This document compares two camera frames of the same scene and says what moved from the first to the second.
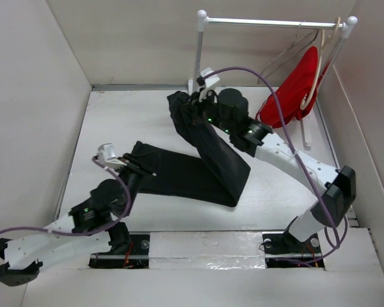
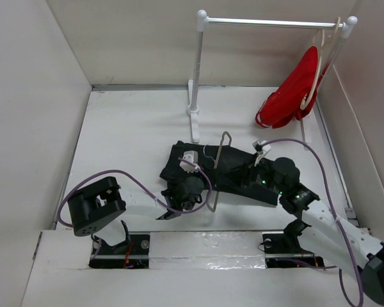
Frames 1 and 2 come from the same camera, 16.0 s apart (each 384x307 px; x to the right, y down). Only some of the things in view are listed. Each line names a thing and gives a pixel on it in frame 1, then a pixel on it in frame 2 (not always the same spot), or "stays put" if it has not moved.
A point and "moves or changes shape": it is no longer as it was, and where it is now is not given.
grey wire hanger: (305, 36) → (216, 166)
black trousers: (218, 172) moves or changes shape
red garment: (295, 96) stays put
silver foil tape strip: (207, 250) stays put
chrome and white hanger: (304, 103) stays put
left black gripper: (138, 163) → (201, 176)
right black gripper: (196, 106) → (248, 172)
